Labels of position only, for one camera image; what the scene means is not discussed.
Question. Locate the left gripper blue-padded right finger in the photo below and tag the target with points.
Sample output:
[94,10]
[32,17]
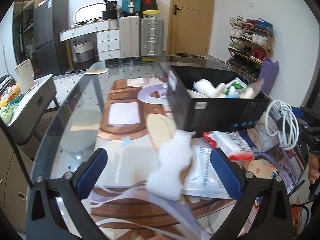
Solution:
[273,219]

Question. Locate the white printed desiccant pouch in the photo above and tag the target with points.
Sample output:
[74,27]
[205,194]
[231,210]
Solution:
[202,180]

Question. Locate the white plush toy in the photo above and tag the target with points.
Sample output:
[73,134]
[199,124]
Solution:
[205,87]

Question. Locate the black cardboard box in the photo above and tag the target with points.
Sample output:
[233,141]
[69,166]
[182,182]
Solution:
[199,115]

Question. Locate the wooden door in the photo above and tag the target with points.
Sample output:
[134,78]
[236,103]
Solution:
[191,26]

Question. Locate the silver suitcase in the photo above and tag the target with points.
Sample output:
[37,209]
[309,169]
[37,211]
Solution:
[151,36]

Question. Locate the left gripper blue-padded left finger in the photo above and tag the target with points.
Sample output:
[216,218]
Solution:
[44,218]

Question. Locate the green white packet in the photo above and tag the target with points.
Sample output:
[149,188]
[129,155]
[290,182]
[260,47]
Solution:
[233,86]

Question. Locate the oval mirror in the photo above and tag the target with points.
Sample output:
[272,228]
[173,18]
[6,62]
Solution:
[89,12]

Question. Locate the black refrigerator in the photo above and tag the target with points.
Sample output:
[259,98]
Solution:
[50,19]

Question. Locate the red white zip bag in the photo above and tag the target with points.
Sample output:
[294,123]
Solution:
[231,144]

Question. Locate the grey side cabinet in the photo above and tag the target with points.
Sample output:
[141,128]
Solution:
[22,118]

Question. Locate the purple paper bag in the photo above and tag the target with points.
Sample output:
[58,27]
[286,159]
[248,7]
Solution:
[268,72]

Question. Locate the white foam piece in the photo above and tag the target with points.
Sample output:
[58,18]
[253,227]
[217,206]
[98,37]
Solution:
[174,157]

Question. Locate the white suitcase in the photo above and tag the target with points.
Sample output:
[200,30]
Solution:
[129,36]

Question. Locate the stacked shoe boxes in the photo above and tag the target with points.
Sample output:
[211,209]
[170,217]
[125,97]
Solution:
[150,8]

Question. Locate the black wardrobe cabinet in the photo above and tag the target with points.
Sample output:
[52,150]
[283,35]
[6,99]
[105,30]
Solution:
[22,29]

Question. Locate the person's right hand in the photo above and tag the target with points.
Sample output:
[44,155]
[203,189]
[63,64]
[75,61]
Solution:
[313,169]

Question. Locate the woven laundry basket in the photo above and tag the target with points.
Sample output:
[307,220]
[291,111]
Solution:
[85,54]

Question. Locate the black bag on desk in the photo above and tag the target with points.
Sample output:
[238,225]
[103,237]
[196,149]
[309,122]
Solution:
[111,10]

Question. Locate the white drawer desk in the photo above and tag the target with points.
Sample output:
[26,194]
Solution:
[105,35]

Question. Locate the wooden shoe rack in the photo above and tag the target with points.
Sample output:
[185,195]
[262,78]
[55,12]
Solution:
[250,45]

